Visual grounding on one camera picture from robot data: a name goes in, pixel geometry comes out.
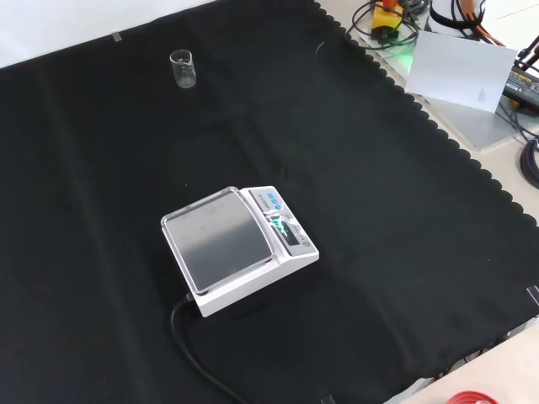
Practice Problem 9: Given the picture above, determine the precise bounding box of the clear glass beaker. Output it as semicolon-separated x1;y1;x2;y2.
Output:
168;49;199;90

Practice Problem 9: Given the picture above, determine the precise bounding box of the white electronic balance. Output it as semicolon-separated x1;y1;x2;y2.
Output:
160;184;320;319

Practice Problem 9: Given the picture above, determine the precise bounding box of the black bench cloth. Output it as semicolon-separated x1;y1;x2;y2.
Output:
0;0;539;404

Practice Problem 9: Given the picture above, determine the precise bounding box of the yellow stop button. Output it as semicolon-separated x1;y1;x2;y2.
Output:
371;0;403;45

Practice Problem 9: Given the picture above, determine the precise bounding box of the pale board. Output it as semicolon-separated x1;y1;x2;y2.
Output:
403;29;519;114

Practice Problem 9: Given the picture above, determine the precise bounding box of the black power adapter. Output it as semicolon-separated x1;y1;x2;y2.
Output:
503;68;539;102

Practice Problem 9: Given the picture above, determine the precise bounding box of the black balance power cable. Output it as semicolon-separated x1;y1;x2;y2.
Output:
170;292;250;404

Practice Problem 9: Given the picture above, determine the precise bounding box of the grey metal base plate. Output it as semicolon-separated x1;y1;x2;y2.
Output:
356;25;539;152

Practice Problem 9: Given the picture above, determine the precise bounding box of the black cable bundle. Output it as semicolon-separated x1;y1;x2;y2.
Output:
518;138;539;189

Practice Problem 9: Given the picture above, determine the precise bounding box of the red ring object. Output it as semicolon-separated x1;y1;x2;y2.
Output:
445;391;499;404

